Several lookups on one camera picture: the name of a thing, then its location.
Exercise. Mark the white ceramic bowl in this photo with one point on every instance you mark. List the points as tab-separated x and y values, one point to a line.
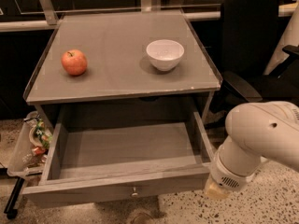
164	54

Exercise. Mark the metal rail with brackets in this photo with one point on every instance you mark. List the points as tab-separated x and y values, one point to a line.
46	19

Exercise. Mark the black cart leg with wheel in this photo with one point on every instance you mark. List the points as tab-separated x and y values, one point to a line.
10	210

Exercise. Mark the grey drawer cabinet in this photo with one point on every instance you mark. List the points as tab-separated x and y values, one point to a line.
115	47

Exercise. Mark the grey top drawer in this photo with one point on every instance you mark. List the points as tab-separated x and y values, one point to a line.
88	165

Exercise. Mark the black office chair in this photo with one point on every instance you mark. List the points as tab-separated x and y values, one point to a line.
249	30

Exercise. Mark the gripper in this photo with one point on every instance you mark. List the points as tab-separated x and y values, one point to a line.
229	175

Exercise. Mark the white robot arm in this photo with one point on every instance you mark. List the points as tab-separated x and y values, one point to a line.
255	129

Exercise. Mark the red apple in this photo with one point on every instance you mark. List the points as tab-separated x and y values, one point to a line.
74	62

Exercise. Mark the clear plastic snack bin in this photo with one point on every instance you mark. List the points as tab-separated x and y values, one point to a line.
31	150

